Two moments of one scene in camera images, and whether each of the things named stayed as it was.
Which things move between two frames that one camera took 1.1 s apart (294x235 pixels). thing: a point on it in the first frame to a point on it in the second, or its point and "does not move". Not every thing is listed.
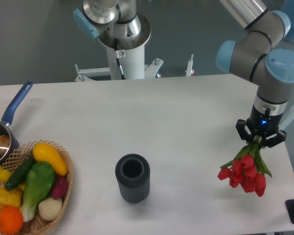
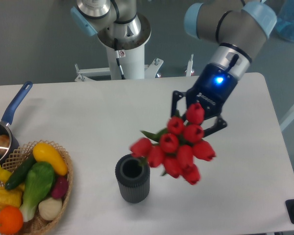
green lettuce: [39, 179] does not move
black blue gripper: [261, 123] to [212, 88]
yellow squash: [43, 152] does not move
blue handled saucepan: [3, 141] does not move
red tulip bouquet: [248, 170] to [177, 148]
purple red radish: [60, 187] does not move
